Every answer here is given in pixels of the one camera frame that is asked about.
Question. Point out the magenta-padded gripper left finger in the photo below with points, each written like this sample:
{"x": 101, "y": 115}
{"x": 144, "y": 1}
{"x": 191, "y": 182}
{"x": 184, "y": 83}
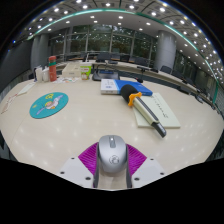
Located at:
{"x": 75, "y": 170}

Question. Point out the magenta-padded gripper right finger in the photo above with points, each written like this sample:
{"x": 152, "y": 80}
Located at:
{"x": 146, "y": 170}

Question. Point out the silver grey computer mouse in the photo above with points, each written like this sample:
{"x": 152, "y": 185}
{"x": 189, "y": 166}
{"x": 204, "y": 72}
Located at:
{"x": 112, "y": 153}

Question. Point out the teal round cartoon mouse pad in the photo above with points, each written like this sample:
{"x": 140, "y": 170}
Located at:
{"x": 41, "y": 110}

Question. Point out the pale green booklet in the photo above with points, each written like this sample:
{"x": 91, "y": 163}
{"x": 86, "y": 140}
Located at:
{"x": 166, "y": 115}

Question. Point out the black gooseneck microphone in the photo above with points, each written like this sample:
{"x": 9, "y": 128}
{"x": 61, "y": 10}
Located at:
{"x": 140, "y": 80}

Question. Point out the blue and white book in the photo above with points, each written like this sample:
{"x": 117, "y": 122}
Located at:
{"x": 108, "y": 86}

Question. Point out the colourful printed paper sheet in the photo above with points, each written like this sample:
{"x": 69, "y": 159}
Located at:
{"x": 66, "y": 80}

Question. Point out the curved wooden conference desk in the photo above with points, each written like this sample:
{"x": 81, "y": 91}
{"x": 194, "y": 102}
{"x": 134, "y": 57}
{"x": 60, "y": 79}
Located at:
{"x": 168, "y": 78}

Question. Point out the green printed paper cup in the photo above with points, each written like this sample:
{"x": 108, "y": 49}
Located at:
{"x": 85, "y": 72}

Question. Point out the black conference console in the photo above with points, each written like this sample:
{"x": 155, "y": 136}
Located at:
{"x": 105, "y": 75}

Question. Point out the white lidded cup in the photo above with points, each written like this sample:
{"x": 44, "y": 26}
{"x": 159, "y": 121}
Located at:
{"x": 46, "y": 75}

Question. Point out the beige cardboard box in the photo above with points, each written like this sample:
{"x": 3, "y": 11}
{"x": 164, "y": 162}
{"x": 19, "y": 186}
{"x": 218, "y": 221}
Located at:
{"x": 70, "y": 70}

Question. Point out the white paper cup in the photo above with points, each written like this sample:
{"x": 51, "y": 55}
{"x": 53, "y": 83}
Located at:
{"x": 38, "y": 75}

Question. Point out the dark office chairs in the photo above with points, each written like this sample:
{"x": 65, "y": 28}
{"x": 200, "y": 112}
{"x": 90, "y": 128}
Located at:
{"x": 165, "y": 69}

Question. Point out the red thermos bottle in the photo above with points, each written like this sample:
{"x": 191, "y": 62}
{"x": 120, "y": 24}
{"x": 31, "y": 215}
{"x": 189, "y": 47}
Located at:
{"x": 52, "y": 69}

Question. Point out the ceiling lights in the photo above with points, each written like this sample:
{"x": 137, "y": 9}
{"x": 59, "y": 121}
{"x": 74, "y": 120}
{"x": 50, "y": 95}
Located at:
{"x": 92, "y": 17}

